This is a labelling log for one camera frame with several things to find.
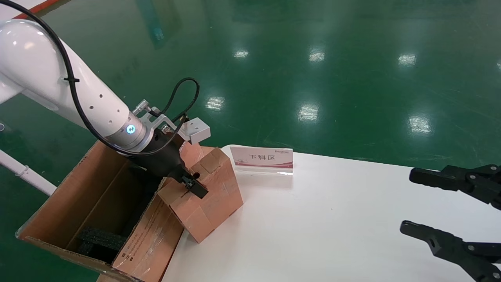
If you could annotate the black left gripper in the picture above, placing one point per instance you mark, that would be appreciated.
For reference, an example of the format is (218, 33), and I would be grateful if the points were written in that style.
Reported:
(160, 160)

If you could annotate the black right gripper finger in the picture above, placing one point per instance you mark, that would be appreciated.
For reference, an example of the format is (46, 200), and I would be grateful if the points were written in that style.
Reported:
(469, 254)
(469, 182)

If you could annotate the small cardboard box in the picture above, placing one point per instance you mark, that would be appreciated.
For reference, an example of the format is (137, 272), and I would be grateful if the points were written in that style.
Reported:
(215, 196)

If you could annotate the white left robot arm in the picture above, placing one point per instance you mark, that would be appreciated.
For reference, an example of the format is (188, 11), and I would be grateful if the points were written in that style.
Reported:
(47, 62)

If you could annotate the large cardboard box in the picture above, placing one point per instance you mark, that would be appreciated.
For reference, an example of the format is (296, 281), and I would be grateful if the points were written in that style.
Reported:
(78, 188)

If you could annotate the acrylic sign with red print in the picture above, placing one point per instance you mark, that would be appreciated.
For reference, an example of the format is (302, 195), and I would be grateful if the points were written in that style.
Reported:
(262, 158)

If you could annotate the black foam insert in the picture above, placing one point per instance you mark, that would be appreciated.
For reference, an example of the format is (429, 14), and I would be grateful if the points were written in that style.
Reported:
(101, 239)

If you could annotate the white plastic pipe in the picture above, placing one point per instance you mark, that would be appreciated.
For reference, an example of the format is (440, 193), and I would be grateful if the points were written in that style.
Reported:
(31, 177)

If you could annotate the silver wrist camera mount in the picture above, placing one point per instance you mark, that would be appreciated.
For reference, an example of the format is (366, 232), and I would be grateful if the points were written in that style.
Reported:
(195, 129)

